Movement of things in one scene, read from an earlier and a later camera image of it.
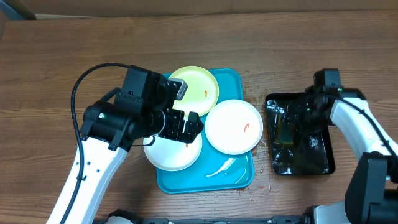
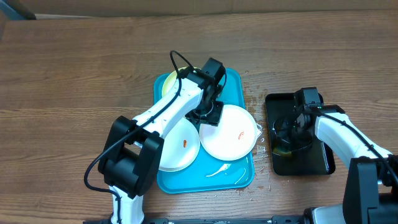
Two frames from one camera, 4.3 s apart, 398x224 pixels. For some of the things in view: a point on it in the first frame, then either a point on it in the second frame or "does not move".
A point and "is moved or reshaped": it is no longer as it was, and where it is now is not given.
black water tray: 314,154 does not move
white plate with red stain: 234,127 is moved or reshaped
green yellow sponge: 284,130 is moved or reshaped
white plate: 170,155 does not move
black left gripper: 176,132 → 214,120
